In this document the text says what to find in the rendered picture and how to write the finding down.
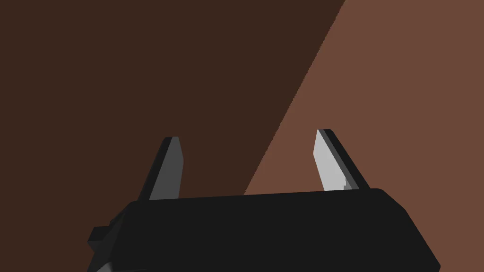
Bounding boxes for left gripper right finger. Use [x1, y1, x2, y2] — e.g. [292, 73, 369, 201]
[313, 128, 371, 192]

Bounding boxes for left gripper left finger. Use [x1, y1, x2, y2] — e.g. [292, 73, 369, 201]
[137, 136, 185, 202]

